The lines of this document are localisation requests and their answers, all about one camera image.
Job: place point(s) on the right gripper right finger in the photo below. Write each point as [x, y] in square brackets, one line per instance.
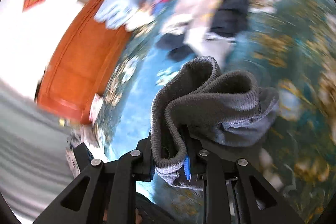
[235, 190]

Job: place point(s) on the white floral bedding pile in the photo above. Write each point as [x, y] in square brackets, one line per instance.
[83, 144]

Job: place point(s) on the blue floral bed blanket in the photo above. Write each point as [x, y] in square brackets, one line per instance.
[289, 45]

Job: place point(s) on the pink fleece garment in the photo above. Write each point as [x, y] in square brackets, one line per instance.
[197, 13]

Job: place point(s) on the navy and white garment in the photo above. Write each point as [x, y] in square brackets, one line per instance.
[218, 41]

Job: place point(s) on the pink striped pillow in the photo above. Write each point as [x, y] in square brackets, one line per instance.
[95, 108]

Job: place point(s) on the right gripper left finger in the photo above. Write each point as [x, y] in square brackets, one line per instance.
[103, 191]

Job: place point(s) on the grey fleece sweatshirt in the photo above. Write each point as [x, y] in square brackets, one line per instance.
[229, 109]

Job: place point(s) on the orange wooden headboard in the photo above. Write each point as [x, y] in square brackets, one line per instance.
[81, 65]

